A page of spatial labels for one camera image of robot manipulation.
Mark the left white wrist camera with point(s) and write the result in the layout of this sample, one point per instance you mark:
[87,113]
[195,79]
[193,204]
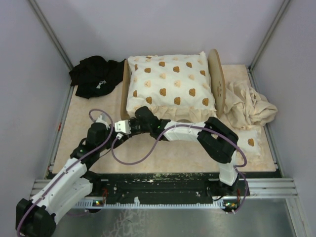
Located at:
[102,119]

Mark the black cloth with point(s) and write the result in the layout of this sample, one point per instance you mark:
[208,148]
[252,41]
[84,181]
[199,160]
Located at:
[94,76]

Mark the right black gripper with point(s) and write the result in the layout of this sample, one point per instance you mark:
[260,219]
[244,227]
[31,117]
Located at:
[131,122]

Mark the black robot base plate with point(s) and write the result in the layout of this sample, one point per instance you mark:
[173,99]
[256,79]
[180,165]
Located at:
[165,188]

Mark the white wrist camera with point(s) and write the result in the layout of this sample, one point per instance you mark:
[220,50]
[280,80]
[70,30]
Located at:
[122,128]
[102,119]

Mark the wooden pet bed frame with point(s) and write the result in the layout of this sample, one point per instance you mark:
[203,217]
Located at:
[218,87]

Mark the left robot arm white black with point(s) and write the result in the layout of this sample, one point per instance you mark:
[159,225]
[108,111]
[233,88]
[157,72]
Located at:
[39,216]

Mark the small bear print cloth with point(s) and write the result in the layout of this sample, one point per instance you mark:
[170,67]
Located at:
[249,142]

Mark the left aluminium corner rail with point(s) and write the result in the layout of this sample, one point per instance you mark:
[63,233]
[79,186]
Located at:
[51,33]

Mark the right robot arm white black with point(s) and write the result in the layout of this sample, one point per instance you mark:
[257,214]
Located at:
[215,137]

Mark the right aluminium corner rail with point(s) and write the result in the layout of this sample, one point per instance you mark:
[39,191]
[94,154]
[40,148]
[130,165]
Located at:
[281,12]

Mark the cream crumpled blanket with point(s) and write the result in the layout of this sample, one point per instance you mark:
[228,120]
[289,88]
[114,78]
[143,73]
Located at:
[244,106]

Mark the bear print white cushion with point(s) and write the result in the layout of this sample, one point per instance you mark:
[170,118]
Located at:
[175,87]

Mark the aluminium corner rail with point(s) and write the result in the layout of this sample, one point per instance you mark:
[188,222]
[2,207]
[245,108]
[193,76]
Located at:
[51,33]
[281,12]

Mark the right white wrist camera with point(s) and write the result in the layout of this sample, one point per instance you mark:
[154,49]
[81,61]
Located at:
[122,128]

